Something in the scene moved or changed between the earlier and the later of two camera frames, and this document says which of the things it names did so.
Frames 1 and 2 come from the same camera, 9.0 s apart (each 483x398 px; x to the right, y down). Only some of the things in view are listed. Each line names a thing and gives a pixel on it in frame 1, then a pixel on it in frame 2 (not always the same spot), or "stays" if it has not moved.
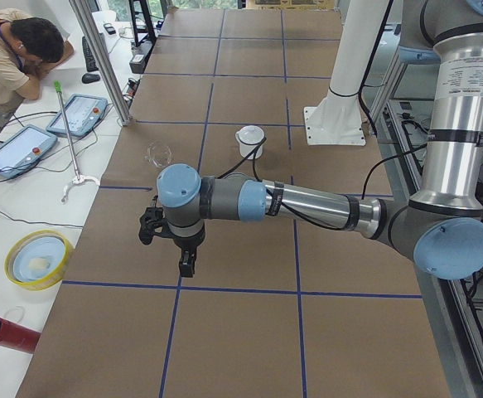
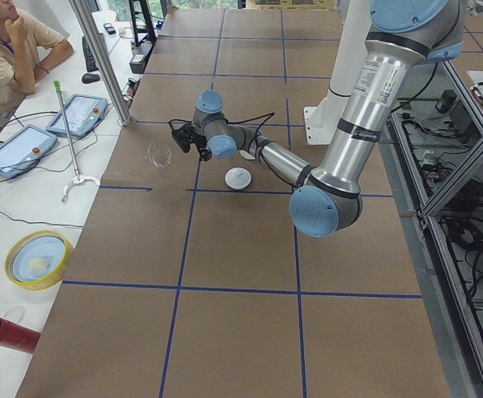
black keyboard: (90, 62) stays
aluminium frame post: (114, 89) stays
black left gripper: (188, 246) to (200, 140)
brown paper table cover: (277, 306) stays
